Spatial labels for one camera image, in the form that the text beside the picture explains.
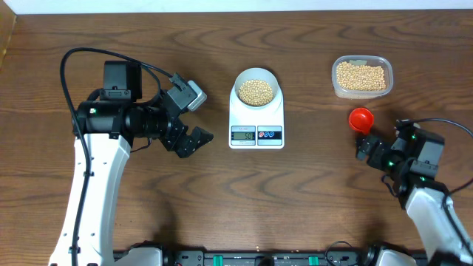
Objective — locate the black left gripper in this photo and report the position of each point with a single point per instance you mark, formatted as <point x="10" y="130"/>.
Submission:
<point x="182" y="145"/>

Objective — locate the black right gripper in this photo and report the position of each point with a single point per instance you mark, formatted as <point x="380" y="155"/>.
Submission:
<point x="376" y="157"/>

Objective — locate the red plastic measuring scoop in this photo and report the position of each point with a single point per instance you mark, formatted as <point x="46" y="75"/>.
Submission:
<point x="361" y="120"/>

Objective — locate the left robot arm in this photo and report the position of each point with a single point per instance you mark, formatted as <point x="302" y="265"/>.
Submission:
<point x="106" y="125"/>

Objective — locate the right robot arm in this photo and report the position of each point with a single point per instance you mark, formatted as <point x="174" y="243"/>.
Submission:
<point x="411" y="162"/>

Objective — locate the white digital kitchen scale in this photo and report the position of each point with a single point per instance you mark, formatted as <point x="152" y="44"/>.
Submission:
<point x="256" y="128"/>

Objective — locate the soybeans in bowl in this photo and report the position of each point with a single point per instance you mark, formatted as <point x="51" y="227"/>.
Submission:
<point x="255" y="93"/>

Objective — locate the grey round bowl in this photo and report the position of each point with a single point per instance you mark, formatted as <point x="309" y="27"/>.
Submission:
<point x="259" y="74"/>

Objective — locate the pile of soybeans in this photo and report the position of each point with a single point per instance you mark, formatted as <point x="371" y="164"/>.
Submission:
<point x="360" y="77"/>

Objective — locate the clear plastic container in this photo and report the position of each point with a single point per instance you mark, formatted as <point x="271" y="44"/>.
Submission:
<point x="369" y="60"/>

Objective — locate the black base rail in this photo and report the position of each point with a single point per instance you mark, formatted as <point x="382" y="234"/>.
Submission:
<point x="258" y="258"/>

